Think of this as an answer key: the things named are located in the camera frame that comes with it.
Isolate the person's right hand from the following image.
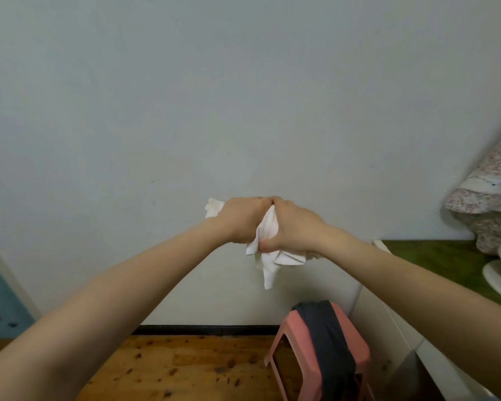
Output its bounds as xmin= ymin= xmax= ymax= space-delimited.
xmin=258 ymin=196 xmax=329 ymax=254

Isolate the white cabinet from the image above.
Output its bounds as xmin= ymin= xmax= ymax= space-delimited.
xmin=350 ymin=240 xmax=501 ymax=401

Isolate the white cloth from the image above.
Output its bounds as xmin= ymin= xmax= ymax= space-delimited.
xmin=205 ymin=198 xmax=323 ymax=290

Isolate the person's left hand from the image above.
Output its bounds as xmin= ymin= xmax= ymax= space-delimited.
xmin=215 ymin=197 xmax=274 ymax=245

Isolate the green mat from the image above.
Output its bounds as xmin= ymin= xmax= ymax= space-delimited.
xmin=382 ymin=240 xmax=501 ymax=314

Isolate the pink plastic stool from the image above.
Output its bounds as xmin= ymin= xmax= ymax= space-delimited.
xmin=264 ymin=302 xmax=372 ymax=401

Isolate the person's left forearm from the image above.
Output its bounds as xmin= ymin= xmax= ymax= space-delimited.
xmin=0 ymin=217 xmax=234 ymax=401

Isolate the dark grey cloth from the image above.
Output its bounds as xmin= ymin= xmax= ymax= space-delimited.
xmin=292 ymin=300 xmax=357 ymax=401

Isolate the person's right forearm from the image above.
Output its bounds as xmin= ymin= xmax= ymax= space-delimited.
xmin=313 ymin=224 xmax=501 ymax=401

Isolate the blue door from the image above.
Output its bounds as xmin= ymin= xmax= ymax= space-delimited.
xmin=0 ymin=250 xmax=36 ymax=339

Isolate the floral fabric bundle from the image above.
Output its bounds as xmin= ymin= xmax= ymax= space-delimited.
xmin=444 ymin=127 xmax=501 ymax=256

